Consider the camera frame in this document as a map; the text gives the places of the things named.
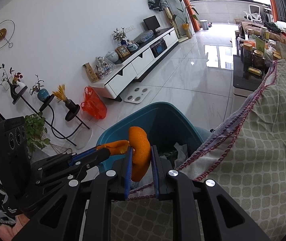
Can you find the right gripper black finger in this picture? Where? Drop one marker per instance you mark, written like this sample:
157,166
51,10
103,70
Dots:
79,164

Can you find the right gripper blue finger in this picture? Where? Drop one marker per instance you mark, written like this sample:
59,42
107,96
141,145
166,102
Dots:
158,173
128,171

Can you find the orange peel piece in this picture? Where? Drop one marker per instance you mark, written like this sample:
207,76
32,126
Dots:
142,153
116,148

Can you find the white tissue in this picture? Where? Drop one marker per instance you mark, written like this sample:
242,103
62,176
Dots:
177,155

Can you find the teal plastic trash bin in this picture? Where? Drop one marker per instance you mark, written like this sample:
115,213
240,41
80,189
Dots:
164,125

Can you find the person left hand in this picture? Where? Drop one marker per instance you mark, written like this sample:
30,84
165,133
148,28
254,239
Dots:
7,233

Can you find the orange plastic bag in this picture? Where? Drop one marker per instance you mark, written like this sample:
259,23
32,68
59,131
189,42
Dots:
93,105

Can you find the white bathroom scale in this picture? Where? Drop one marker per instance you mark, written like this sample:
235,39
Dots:
137,95

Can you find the white black tv cabinet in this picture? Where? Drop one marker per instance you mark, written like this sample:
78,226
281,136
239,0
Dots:
136,67

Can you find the patterned green bed cover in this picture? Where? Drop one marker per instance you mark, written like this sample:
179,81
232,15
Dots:
246,154

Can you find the small black monitor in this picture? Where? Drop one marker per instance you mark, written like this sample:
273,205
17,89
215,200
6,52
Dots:
152,24

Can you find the cluttered glass coffee table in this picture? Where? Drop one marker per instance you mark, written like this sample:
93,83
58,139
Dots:
254,55

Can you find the tall green potted plant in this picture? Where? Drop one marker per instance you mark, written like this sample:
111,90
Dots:
185,17

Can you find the small white waste bin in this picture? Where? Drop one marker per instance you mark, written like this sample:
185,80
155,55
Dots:
204,24

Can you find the white standing air conditioner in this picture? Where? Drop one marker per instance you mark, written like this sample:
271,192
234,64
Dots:
168,2

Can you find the white office chair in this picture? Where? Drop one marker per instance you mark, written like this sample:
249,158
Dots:
253,13

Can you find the orange curtain left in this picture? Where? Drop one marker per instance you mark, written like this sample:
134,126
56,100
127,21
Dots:
195,23

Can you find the orange curtain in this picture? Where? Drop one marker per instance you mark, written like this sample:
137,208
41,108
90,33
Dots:
274,10
195,23

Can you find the orange curtain right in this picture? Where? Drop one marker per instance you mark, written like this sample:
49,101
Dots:
274,10

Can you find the round wire wall clock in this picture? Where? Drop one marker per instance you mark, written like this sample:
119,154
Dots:
7,30

